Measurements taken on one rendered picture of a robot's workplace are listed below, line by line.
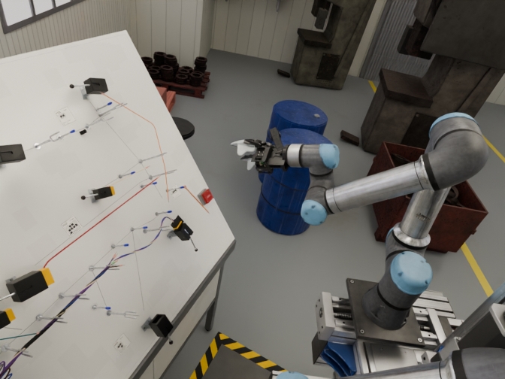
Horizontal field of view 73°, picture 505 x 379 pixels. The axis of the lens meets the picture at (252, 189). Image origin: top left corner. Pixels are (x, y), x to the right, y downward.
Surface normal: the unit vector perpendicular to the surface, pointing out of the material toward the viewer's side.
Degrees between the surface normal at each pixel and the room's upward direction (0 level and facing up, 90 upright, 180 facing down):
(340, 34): 90
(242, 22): 90
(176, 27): 90
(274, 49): 90
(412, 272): 7
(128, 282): 53
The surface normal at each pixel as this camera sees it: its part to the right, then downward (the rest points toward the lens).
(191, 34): -0.06, 0.61
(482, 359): -0.54, -0.84
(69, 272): 0.81, -0.15
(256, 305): 0.17, -0.77
